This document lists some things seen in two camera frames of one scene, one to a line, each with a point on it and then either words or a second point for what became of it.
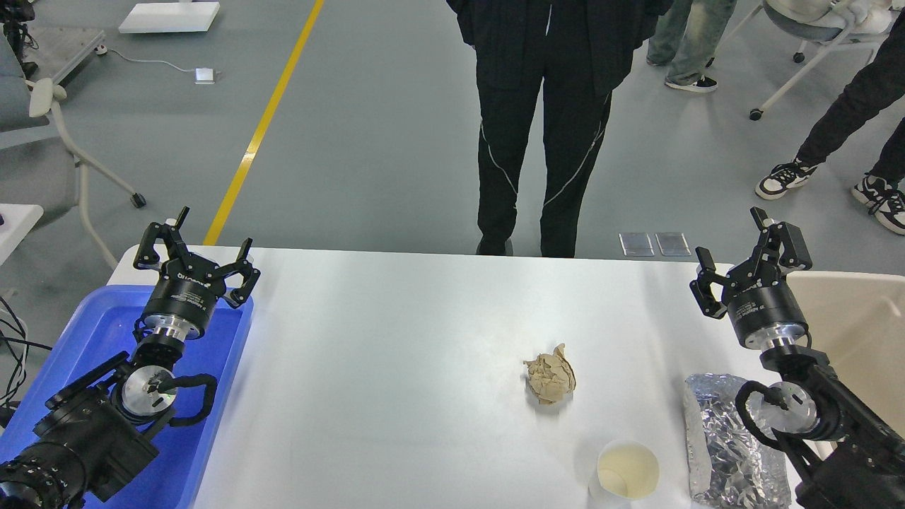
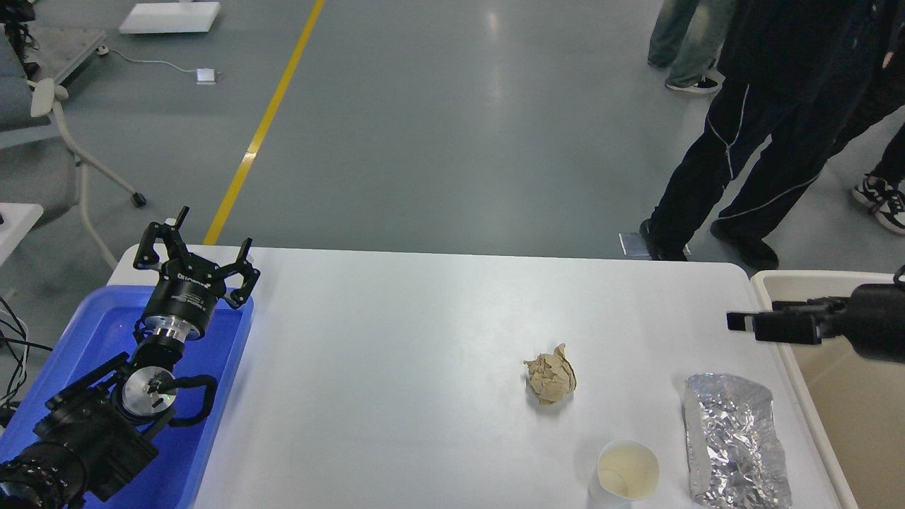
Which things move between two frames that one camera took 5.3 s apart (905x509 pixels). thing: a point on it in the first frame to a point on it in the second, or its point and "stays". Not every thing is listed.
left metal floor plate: [636, 244] stays
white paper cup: [627, 470] stays
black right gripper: [763, 309] to [874, 323]
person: [571, 54] to [795, 75]
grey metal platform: [62, 50] stays
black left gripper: [189, 288] stays
